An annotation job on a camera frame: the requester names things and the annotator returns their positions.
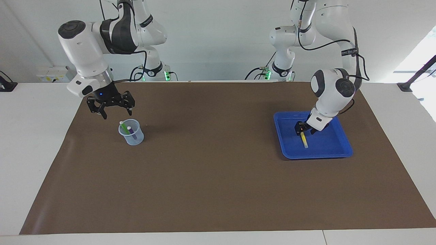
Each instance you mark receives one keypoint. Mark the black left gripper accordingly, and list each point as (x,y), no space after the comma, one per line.
(309,128)

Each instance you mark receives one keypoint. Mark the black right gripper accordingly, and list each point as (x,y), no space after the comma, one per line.
(105,95)

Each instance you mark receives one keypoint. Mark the yellow marker pen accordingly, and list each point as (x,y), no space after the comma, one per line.
(305,141)

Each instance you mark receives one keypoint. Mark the green marker pen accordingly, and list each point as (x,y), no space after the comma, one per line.
(124,127)

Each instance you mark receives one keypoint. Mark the purple marker pen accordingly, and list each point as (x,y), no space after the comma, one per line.
(131,131)

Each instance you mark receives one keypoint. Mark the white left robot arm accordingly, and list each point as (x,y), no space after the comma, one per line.
(327,92)

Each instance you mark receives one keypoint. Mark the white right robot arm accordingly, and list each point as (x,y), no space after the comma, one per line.
(85,51)

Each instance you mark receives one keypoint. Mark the blue plastic tray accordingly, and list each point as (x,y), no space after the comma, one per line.
(323,151)

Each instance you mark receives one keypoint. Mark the translucent plastic cup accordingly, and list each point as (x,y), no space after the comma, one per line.
(131,142)

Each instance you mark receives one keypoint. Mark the brown table mat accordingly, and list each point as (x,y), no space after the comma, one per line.
(218,170)

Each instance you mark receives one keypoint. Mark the black table clamp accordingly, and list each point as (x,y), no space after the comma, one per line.
(6,86)

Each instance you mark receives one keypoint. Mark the black angled stand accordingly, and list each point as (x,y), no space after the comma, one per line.
(405,86)

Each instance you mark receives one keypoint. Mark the white wall socket box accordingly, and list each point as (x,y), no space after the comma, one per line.
(51,73)

